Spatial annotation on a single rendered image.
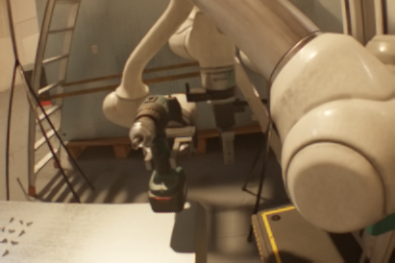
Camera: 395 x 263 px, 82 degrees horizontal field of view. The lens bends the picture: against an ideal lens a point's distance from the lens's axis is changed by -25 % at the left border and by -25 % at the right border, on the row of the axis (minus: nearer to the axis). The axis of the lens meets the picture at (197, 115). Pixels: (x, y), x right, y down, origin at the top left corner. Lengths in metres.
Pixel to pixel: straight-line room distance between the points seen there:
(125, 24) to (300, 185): 2.34
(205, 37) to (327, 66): 0.47
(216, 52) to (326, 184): 0.53
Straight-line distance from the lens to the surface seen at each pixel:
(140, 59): 0.81
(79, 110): 2.84
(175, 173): 0.64
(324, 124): 0.25
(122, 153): 2.70
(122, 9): 2.52
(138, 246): 0.68
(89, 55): 2.66
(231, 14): 0.36
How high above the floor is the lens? 1.11
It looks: 18 degrees down
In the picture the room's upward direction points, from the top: 8 degrees counter-clockwise
